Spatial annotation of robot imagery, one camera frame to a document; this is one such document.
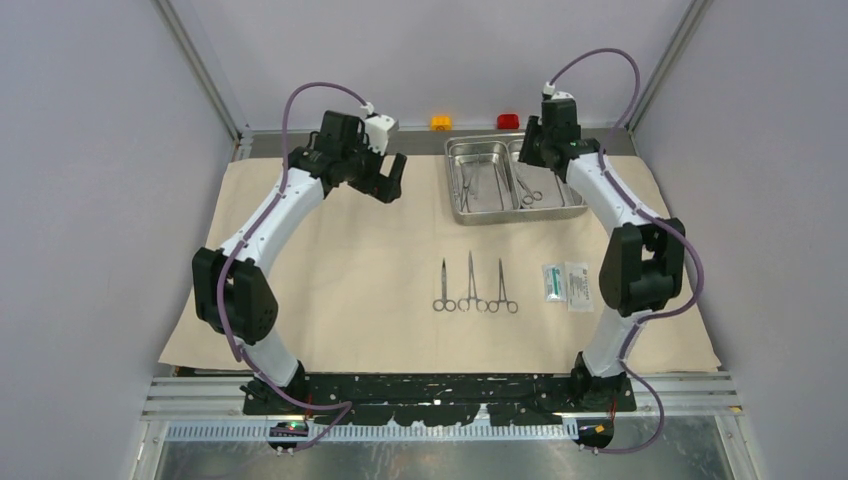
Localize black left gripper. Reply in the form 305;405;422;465
342;134;406;203

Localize straight steel scissors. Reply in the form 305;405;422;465
432;259;457;312

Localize curved steel scissors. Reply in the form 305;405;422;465
515;174;544;208

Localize red block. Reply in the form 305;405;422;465
496;113;521;130

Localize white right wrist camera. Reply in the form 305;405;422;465
542;82;574;100

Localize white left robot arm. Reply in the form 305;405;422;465
192;110;407;414

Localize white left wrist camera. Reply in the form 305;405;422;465
361;102;399;155

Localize long steel needle holder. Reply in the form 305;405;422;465
457;251;488;313

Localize green white sterile packet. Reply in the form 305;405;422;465
542;263;567;303

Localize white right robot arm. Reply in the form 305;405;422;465
519;93;685;411

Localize yellow block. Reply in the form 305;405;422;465
429;115;453;131

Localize steel forceps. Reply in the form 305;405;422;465
459;155;480;213

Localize steel hemostat clamp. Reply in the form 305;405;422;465
487;259;519;314

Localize cream cloth wrap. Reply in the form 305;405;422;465
157;154;722;376

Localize steel mesh instrument tray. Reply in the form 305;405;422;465
445;133;588;226

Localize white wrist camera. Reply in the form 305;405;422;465
361;102;399;155
542;82;574;100

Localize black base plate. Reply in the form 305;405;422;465
240;373;636;427

